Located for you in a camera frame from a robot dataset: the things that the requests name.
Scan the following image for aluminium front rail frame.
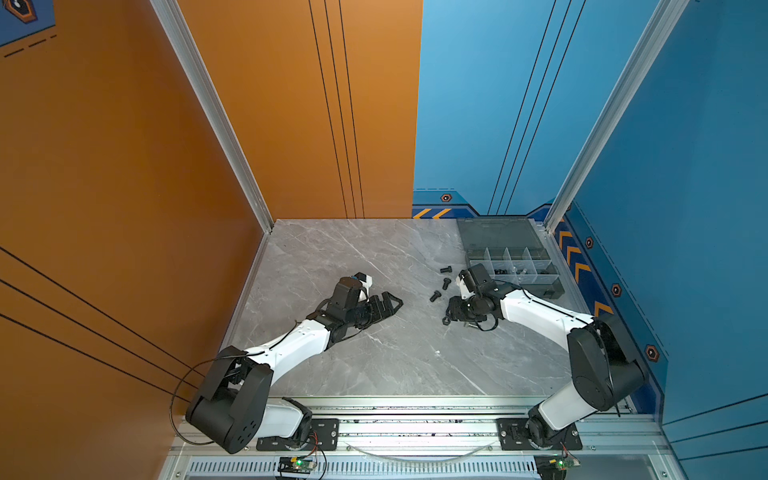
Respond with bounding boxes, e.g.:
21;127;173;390
158;392;685;480

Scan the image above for left green circuit board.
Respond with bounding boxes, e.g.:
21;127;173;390
276;457;319;479

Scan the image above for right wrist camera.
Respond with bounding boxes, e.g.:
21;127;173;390
456;264;496;299

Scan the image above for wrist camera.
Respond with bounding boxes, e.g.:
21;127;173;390
353;272;373;298
456;264;496;299

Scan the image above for green circuit board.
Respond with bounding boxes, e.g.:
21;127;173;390
276;457;319;479
534;456;581;480

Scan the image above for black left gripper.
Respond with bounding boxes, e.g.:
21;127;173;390
344;291;403;330

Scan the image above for aluminium corner post left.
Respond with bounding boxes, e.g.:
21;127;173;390
150;0;274;235

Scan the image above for right green circuit board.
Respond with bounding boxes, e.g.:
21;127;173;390
534;456;581;480

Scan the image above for aluminium corner post right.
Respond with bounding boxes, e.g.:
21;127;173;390
543;0;689;234

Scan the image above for grey plastic organizer box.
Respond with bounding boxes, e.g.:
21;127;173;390
457;217;564;300

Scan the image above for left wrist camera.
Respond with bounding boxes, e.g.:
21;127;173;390
353;272;373;298

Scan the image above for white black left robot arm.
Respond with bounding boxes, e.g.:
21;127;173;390
184;292;404;454

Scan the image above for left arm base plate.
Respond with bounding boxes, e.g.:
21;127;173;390
256;418;340;452

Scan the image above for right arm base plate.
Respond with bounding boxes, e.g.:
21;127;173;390
496;417;583;451

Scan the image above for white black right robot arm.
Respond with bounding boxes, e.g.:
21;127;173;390
443;287;648;449

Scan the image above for aluminium corner post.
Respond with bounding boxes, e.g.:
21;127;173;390
150;0;274;235
543;0;689;234

